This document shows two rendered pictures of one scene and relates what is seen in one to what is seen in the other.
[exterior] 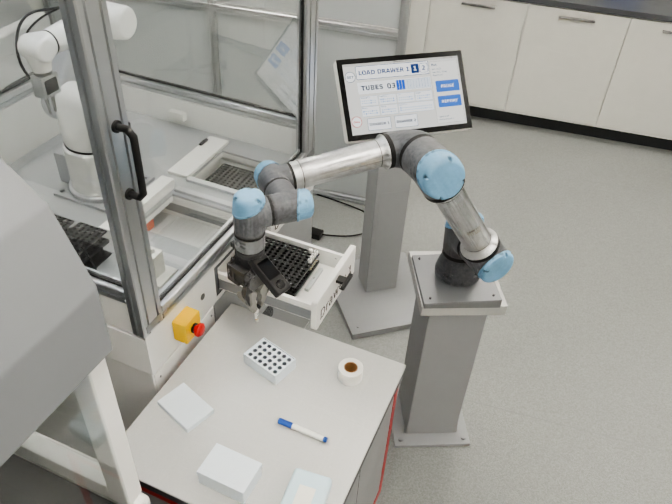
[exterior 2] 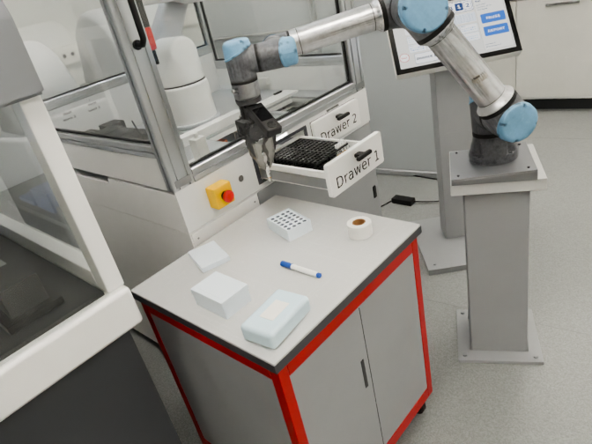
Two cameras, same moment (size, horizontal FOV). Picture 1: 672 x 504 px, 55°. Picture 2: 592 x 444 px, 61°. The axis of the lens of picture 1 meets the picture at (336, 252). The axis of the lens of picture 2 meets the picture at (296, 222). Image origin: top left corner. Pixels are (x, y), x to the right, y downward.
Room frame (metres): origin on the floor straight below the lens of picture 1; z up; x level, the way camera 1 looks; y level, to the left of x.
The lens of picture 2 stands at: (-0.02, -0.45, 1.50)
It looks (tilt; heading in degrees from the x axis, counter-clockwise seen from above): 28 degrees down; 26
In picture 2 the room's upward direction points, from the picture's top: 13 degrees counter-clockwise
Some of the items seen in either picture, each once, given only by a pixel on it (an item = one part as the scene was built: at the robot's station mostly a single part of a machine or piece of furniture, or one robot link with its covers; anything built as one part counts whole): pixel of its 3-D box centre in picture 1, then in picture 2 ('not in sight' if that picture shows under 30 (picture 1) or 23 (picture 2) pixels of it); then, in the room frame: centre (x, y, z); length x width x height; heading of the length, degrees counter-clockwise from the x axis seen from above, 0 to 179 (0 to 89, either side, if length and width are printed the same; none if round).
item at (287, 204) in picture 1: (286, 203); (276, 53); (1.27, 0.13, 1.27); 0.11 x 0.11 x 0.08; 25
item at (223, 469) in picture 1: (230, 473); (221, 294); (0.84, 0.22, 0.79); 0.13 x 0.09 x 0.05; 68
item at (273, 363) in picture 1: (269, 360); (289, 224); (1.20, 0.17, 0.78); 0.12 x 0.08 x 0.04; 53
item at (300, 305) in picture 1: (272, 267); (307, 159); (1.50, 0.19, 0.86); 0.40 x 0.26 x 0.06; 69
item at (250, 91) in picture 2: (248, 240); (245, 90); (1.21, 0.21, 1.20); 0.08 x 0.08 x 0.05
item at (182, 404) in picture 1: (185, 406); (208, 255); (1.03, 0.37, 0.77); 0.13 x 0.09 x 0.02; 50
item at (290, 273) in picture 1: (274, 267); (308, 158); (1.49, 0.19, 0.87); 0.22 x 0.18 x 0.06; 69
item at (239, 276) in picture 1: (248, 263); (251, 118); (1.22, 0.22, 1.12); 0.09 x 0.08 x 0.12; 53
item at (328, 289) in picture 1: (334, 285); (355, 163); (1.42, 0.00, 0.87); 0.29 x 0.02 x 0.11; 159
